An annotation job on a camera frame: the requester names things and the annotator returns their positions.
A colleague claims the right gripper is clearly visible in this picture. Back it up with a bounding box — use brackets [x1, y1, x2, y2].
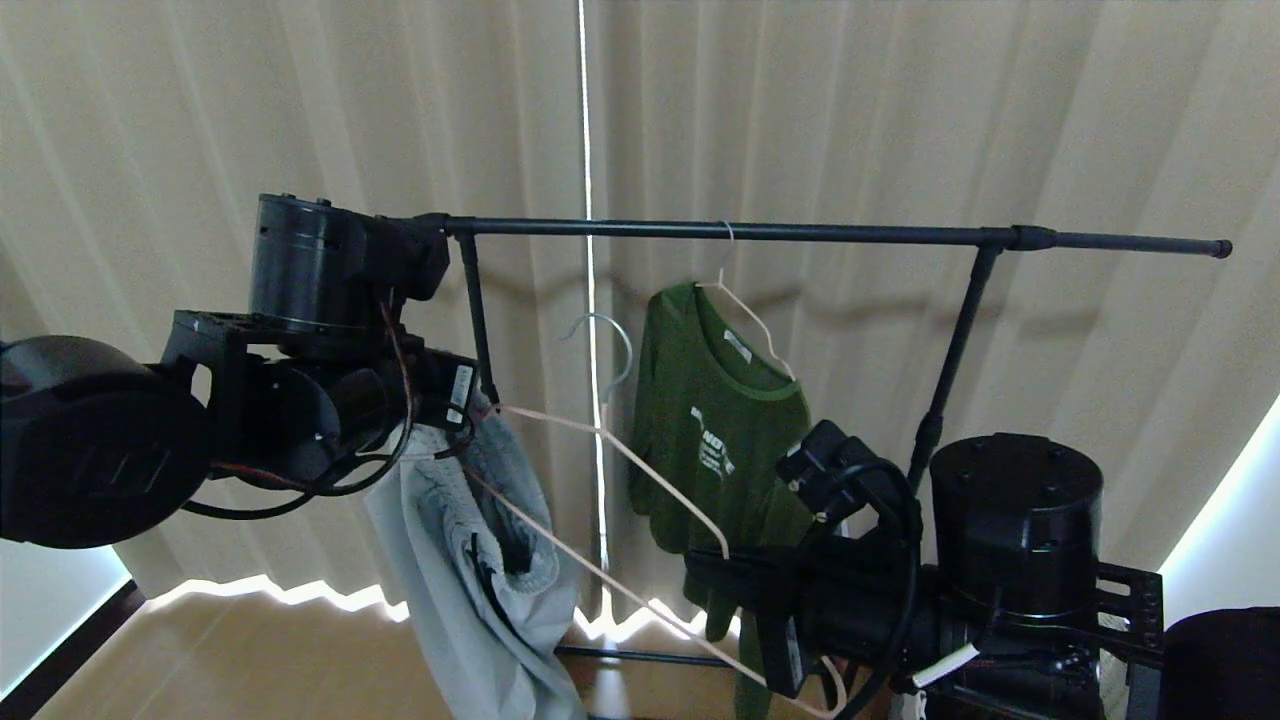
[750, 558, 947, 700]

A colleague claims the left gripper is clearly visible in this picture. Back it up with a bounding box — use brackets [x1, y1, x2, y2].
[240, 346, 480, 491]

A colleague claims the pale grey garment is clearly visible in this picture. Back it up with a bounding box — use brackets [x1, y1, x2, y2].
[364, 400, 591, 720]

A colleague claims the green long-sleeved shirt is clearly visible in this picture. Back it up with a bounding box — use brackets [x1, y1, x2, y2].
[627, 282, 814, 720]

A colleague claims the pink clothes hanger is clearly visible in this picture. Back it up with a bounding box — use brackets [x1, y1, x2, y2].
[695, 221, 798, 383]
[462, 312, 850, 720]

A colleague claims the white laundry basket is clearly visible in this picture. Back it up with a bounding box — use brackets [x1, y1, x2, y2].
[888, 650, 1136, 720]

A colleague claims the black clothes rack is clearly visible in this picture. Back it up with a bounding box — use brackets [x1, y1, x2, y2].
[415, 213, 1233, 720]

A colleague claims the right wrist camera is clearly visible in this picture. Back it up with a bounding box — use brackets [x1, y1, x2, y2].
[775, 419, 923, 533]

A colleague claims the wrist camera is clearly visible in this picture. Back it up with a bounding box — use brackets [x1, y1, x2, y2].
[775, 419, 923, 533]
[374, 214, 452, 302]

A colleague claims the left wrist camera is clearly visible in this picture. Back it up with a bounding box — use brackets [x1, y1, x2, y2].
[374, 214, 452, 302]

